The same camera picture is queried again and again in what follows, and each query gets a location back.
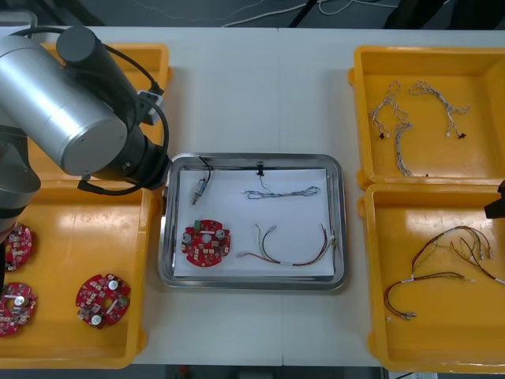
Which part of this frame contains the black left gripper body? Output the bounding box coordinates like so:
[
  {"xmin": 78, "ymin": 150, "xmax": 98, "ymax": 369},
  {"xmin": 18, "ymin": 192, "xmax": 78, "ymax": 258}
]
[{"xmin": 141, "ymin": 136, "xmax": 174, "ymax": 190}]

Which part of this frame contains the metal solenoid with black cable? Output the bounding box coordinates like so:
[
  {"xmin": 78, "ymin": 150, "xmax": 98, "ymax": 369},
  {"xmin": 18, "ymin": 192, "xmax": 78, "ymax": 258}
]
[{"xmin": 191, "ymin": 156, "xmax": 215, "ymax": 207}]

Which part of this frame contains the yellow-orange plastic bin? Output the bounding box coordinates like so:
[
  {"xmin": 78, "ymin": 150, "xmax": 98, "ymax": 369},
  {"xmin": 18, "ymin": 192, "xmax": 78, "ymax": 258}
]
[
  {"xmin": 357, "ymin": 182, "xmax": 505, "ymax": 373},
  {"xmin": 39, "ymin": 42, "xmax": 174, "ymax": 183},
  {"xmin": 0, "ymin": 179, "xmax": 163, "ymax": 361},
  {"xmin": 347, "ymin": 45, "xmax": 505, "ymax": 190}
]

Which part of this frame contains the round red circuit board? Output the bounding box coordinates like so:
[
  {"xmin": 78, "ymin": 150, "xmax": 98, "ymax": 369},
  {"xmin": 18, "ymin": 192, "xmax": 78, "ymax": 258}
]
[
  {"xmin": 0, "ymin": 281, "xmax": 39, "ymax": 338},
  {"xmin": 3, "ymin": 222, "xmax": 35, "ymax": 274},
  {"xmin": 181, "ymin": 218, "xmax": 235, "ymax": 269},
  {"xmin": 75, "ymin": 273, "xmax": 132, "ymax": 330}
]

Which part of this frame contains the white sheet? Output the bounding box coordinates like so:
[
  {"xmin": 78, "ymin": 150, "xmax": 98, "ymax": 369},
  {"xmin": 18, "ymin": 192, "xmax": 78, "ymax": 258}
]
[{"xmin": 172, "ymin": 167, "xmax": 337, "ymax": 279}]

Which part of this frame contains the steel tray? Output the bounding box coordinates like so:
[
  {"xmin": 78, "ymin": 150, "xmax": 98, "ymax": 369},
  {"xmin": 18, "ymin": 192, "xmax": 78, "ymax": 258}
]
[{"xmin": 157, "ymin": 152, "xmax": 349, "ymax": 292}]

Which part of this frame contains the white-grey twisted wire harness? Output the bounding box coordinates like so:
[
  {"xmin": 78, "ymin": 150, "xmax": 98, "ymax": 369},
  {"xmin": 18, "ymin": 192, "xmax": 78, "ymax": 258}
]
[
  {"xmin": 393, "ymin": 121, "xmax": 430, "ymax": 178},
  {"xmin": 408, "ymin": 80, "xmax": 472, "ymax": 141},
  {"xmin": 368, "ymin": 80, "xmax": 410, "ymax": 141}
]

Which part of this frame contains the blue-white twisted wire harness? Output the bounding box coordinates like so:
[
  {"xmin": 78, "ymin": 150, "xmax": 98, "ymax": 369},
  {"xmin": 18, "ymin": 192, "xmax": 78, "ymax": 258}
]
[{"xmin": 240, "ymin": 161, "xmax": 322, "ymax": 201}]

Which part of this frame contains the white cable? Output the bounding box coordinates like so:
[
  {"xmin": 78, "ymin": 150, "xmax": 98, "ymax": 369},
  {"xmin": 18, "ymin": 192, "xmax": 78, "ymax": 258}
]
[
  {"xmin": 133, "ymin": 0, "xmax": 303, "ymax": 27},
  {"xmin": 318, "ymin": 0, "xmax": 357, "ymax": 16}
]

